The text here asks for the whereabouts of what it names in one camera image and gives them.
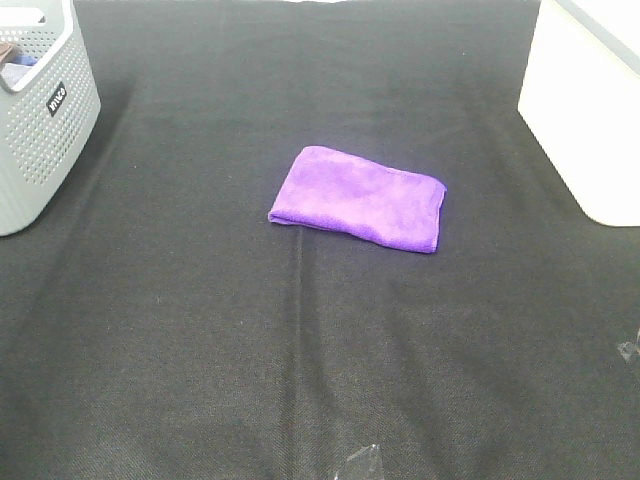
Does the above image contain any grey-blue towel in basket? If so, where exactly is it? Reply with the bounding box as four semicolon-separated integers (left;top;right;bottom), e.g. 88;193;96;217
1;54;38;87

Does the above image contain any purple microfiber towel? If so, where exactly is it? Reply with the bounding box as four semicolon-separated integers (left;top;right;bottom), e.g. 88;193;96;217
267;146;447;254

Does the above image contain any brown towel in basket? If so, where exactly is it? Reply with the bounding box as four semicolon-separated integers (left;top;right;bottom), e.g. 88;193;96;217
0;41;16;64

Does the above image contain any white plastic bin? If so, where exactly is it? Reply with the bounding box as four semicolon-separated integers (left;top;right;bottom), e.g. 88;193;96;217
518;1;639;227

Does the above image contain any clear tape right edge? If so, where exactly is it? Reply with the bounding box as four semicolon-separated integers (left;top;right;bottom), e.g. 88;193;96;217
616;331;640;364

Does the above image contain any black table cloth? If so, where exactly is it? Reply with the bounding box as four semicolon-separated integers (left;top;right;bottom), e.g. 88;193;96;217
1;1;639;479

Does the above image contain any clear tape piece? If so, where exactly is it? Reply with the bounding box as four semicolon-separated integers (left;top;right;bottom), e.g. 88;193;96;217
334;444;384;480

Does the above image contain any grey perforated laundry basket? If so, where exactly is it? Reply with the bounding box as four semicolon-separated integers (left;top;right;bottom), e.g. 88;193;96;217
1;1;101;236

